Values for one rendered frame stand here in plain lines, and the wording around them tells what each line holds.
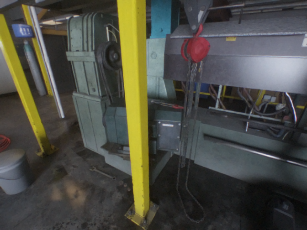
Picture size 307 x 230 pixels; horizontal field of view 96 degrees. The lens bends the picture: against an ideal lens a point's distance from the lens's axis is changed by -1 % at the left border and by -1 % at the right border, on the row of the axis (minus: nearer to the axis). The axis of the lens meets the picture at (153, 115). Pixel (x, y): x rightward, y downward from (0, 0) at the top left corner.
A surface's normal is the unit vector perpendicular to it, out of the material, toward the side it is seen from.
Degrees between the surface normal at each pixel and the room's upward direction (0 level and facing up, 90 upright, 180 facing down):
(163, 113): 45
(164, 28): 90
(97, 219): 0
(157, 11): 90
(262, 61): 90
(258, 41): 78
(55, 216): 0
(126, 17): 90
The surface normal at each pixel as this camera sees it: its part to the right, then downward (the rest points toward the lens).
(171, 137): -0.19, 0.41
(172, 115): -0.14, -0.36
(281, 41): -0.49, 0.16
